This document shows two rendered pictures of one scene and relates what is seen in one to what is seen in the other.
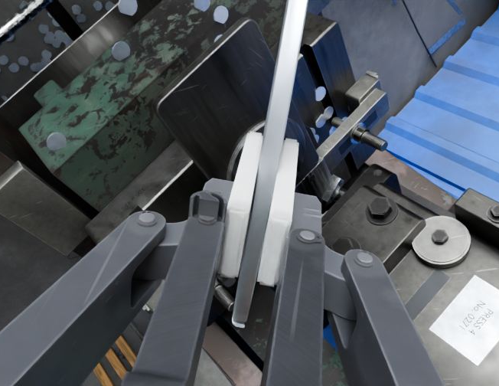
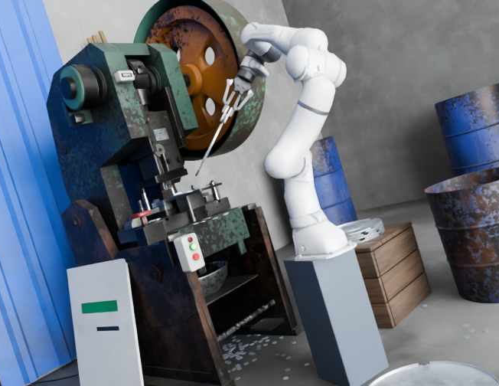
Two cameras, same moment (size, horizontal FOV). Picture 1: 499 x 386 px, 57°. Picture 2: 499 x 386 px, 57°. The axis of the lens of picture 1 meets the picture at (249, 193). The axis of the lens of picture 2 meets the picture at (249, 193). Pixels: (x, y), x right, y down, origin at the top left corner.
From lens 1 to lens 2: 1.90 m
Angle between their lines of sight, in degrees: 65
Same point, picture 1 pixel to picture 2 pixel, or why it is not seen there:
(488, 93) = not seen: outside the picture
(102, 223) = (226, 204)
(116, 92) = (224, 222)
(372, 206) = (171, 161)
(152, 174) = (213, 210)
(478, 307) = (160, 135)
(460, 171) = not seen: outside the picture
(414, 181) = (99, 224)
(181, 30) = (205, 230)
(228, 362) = not seen: hidden behind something
